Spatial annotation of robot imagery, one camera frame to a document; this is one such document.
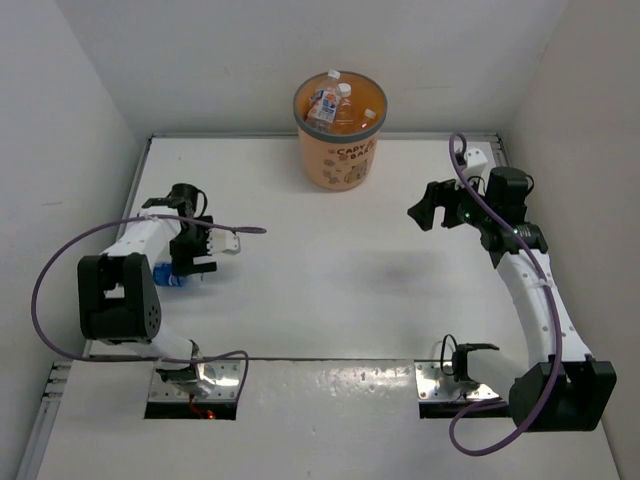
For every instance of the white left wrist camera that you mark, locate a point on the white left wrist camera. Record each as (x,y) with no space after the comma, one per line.
(223,242)

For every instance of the clear square bottle white cap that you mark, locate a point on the clear square bottle white cap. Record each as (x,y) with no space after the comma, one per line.
(345,118)

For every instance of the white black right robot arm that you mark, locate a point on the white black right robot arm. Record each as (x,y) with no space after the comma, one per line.
(563,383)

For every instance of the clear bottle green label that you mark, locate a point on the clear bottle green label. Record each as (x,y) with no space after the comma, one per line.
(367,119)

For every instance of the metal base plate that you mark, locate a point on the metal base plate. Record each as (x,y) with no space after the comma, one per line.
(216,382)
(435,387)

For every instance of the orange capybara waste bin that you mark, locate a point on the orange capybara waste bin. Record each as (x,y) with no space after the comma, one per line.
(340,162)

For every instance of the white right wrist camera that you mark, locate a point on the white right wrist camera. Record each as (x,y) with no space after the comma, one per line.
(472,162)

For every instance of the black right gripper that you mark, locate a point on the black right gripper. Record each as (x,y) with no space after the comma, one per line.
(437,194)

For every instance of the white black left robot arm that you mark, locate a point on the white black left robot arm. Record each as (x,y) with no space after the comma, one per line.
(118,301)

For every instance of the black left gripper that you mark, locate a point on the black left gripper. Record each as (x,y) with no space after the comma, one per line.
(183,261)

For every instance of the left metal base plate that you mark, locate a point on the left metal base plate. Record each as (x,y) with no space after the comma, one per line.
(216,382)

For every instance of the clear bottle orange white label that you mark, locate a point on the clear bottle orange white label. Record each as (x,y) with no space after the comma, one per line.
(324,102)

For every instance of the small bottle blue label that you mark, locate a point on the small bottle blue label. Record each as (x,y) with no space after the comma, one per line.
(163,276)

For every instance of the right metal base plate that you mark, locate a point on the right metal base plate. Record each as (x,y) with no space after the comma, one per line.
(435,387)

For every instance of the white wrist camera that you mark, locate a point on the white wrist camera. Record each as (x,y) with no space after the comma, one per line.
(472,162)
(223,242)

